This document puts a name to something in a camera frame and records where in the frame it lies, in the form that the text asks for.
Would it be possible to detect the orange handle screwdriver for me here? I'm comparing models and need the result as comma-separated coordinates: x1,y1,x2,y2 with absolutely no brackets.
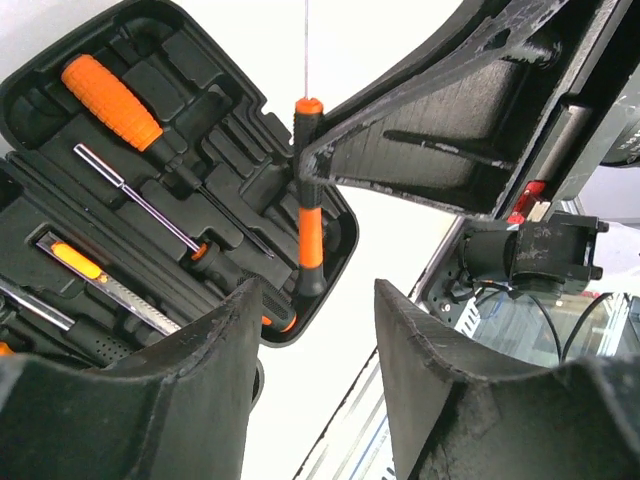
61,54,275,258

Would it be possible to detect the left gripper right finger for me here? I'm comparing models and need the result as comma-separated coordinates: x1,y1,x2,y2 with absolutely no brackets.
374,280,639,479

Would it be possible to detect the aluminium front rail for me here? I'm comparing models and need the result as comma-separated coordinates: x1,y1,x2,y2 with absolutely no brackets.
296,217,479,479

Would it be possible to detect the black handle nut driver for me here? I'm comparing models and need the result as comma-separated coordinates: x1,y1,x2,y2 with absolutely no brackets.
73,143,297,333

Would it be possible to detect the small precision screwdriver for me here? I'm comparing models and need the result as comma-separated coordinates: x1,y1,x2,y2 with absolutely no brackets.
293,0,326,297

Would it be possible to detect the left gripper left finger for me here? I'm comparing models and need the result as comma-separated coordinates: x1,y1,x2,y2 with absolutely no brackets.
1,280,261,479

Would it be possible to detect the black plastic tool case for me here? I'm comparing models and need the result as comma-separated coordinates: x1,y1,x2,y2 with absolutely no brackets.
0,0,360,371

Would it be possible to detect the black handle claw hammer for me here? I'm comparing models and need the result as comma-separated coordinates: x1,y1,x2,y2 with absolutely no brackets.
1,277,132,367

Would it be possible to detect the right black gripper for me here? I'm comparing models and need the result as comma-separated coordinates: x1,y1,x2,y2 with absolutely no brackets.
299,1,639,223

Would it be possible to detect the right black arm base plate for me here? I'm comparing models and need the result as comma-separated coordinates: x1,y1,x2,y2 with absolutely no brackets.
417,212,610,325

